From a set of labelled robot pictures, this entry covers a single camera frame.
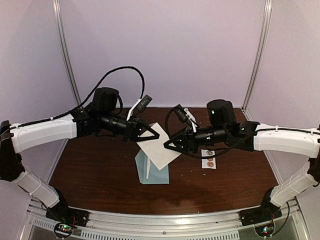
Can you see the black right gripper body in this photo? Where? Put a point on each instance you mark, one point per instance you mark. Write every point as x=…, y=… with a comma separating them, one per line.
x=193, y=145

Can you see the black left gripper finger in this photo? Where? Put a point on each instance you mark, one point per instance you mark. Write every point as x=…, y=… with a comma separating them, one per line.
x=146, y=138
x=145, y=130

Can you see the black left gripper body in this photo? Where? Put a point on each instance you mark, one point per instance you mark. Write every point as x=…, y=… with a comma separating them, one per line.
x=130, y=129

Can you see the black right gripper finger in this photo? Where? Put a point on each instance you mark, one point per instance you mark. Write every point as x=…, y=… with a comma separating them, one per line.
x=176, y=149
x=177, y=140

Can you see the beige ornate letter paper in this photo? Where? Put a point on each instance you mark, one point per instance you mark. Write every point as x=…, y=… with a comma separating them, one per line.
x=148, y=166

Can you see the sticker sheet with three seals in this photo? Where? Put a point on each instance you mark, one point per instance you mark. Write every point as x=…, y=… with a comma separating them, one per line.
x=208, y=160

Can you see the light blue envelope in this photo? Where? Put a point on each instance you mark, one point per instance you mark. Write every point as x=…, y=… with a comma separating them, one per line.
x=156, y=176

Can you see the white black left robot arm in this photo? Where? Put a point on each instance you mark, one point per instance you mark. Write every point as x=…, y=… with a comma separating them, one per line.
x=80, y=122

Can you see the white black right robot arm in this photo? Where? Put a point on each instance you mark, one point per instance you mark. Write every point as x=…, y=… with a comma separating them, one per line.
x=252, y=136

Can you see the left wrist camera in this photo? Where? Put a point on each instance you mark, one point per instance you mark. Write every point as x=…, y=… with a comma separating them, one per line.
x=139, y=107

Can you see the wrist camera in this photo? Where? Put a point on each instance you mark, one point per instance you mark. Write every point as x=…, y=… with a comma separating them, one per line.
x=139, y=107
x=185, y=116

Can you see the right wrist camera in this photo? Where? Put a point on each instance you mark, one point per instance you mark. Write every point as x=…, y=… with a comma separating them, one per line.
x=185, y=116

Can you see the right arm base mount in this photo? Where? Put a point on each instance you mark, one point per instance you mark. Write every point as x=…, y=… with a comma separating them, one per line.
x=262, y=220

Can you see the front aluminium rail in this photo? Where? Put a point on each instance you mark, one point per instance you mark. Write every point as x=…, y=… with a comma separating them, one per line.
x=223, y=225

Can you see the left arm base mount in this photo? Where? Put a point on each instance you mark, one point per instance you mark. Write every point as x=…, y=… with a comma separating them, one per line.
x=67, y=220

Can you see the left aluminium frame post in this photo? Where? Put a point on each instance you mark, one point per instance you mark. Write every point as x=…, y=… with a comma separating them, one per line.
x=64, y=49

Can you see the aluminium frame post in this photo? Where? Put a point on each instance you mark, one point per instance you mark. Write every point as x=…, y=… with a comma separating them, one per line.
x=64, y=49
x=263, y=36

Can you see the right aluminium frame post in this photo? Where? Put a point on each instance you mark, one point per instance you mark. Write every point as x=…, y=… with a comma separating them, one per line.
x=263, y=36

